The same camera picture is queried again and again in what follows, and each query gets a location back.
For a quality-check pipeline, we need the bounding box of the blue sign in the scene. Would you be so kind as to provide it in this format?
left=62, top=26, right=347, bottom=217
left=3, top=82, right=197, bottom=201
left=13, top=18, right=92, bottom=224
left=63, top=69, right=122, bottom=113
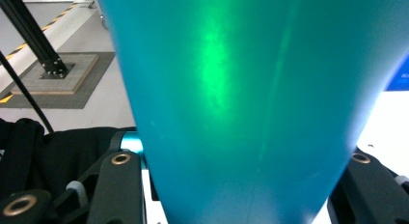
left=384, top=54, right=409, bottom=92

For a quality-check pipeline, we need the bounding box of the thin black cable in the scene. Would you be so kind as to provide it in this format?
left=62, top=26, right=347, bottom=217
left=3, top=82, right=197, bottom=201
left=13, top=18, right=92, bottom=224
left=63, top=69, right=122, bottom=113
left=0, top=50, right=55, bottom=134

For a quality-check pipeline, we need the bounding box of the black cloth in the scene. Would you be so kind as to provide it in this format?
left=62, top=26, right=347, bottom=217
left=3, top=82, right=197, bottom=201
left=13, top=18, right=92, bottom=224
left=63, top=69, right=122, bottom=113
left=0, top=117, right=138, bottom=203

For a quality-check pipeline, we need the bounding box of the black metal stand post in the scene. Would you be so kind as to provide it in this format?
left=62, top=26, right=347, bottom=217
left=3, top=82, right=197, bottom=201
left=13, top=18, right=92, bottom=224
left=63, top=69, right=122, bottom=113
left=0, top=0, right=75, bottom=79

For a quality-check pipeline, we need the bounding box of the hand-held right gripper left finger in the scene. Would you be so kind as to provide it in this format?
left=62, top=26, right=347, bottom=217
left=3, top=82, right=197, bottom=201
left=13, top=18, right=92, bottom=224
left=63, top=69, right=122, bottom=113
left=86, top=151, right=145, bottom=224

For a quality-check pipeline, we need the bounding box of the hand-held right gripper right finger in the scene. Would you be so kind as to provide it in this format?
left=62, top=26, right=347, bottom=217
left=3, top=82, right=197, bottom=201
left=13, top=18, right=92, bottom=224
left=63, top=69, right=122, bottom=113
left=327, top=149, right=409, bottom=224

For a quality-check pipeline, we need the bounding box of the dark grey floor mat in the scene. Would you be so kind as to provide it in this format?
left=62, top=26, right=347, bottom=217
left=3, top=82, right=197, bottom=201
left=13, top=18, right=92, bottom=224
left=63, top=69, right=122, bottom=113
left=0, top=51, right=116, bottom=110

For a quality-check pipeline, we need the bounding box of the grey square floor platform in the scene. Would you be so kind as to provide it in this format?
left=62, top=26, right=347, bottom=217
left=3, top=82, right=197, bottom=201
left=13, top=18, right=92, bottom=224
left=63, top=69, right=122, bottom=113
left=11, top=53, right=100, bottom=97

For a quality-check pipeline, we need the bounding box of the black metal stand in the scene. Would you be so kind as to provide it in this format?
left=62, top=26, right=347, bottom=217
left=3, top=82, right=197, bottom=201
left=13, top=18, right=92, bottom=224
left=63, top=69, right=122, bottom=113
left=0, top=2, right=97, bottom=104

